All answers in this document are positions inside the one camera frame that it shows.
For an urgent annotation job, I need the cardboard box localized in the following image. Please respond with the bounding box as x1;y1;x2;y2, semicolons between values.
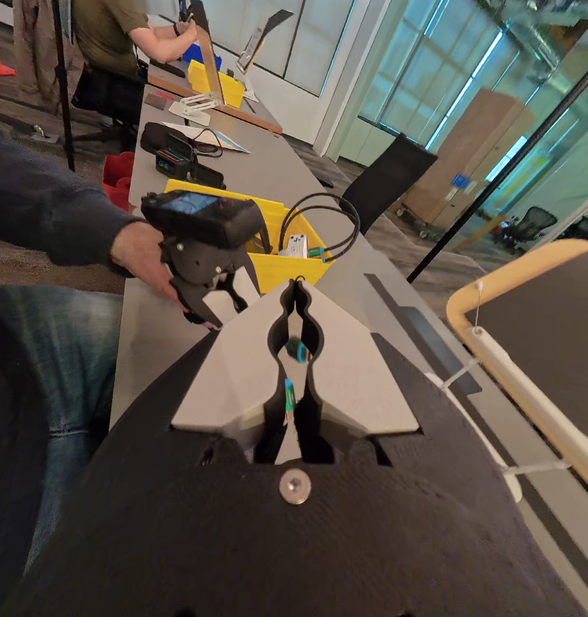
400;89;526;228

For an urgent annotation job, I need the yellow plastic bin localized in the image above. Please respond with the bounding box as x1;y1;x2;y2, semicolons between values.
164;179;331;295
188;60;246;109

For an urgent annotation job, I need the red chair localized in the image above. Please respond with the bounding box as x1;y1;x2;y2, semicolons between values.
102;152;137;211

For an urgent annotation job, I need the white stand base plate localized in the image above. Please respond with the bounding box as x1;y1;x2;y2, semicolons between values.
424;371;523;504

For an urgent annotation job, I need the green plug braided hdmi cable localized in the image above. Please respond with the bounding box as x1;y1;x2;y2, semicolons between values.
283;338;306;425

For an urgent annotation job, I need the grey panel with wooden rim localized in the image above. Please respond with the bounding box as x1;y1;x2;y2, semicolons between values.
447;239;588;502

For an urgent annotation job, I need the person's left forearm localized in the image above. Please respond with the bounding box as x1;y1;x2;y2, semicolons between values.
0;126;145;269

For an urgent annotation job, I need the black cable with white plug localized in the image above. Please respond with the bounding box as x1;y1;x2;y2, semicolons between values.
278;193;362;263

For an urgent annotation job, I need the person's left hand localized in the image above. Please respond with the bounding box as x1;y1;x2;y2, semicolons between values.
111;222;191;311

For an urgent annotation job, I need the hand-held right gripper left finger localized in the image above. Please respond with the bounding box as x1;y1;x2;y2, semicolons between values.
171;282;295;434

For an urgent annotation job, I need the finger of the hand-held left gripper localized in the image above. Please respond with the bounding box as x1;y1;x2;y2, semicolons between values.
203;277;251;331

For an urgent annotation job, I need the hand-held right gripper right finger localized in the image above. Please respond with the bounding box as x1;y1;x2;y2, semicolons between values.
299;285;420;439

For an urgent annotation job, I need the black device with coloured screen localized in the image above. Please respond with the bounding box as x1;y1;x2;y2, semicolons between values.
140;123;225;189

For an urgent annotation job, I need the person's leg in jeans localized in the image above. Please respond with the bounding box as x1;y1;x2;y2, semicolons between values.
0;285;126;569

